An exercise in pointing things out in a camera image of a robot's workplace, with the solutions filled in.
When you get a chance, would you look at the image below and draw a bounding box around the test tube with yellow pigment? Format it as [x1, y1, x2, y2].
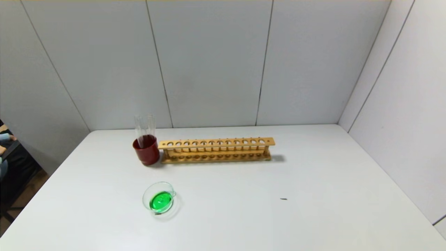
[134, 116, 145, 149]

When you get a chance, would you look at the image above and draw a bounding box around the wooden test tube rack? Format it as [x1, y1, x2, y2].
[158, 137, 276, 164]

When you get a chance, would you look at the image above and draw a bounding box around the red plastic cup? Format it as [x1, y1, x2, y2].
[132, 135, 161, 166]

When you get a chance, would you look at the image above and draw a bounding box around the clear glass dish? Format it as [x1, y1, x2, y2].
[142, 181, 182, 220]

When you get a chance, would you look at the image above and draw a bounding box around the black desk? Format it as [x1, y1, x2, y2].
[0, 139, 44, 225]

